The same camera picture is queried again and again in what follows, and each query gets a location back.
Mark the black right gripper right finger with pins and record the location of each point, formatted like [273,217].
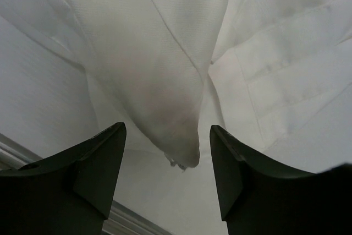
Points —
[259,195]

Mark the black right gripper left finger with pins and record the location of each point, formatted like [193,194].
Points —
[70,192]

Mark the white pleated skirt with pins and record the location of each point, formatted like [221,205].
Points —
[276,74]

